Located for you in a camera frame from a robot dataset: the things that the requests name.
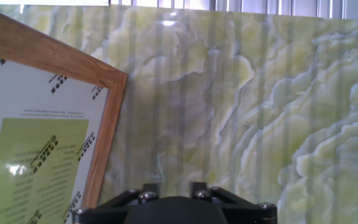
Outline wooden picture frame with stand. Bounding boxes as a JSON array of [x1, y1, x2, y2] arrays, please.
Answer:
[[0, 3, 129, 224]]

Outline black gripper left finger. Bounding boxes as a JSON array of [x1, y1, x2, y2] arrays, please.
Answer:
[[72, 182, 161, 224]]

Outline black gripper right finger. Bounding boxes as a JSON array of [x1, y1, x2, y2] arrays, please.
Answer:
[[190, 182, 278, 224]]

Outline green marble pattern mat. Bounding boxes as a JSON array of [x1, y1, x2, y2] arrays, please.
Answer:
[[0, 2, 358, 224]]

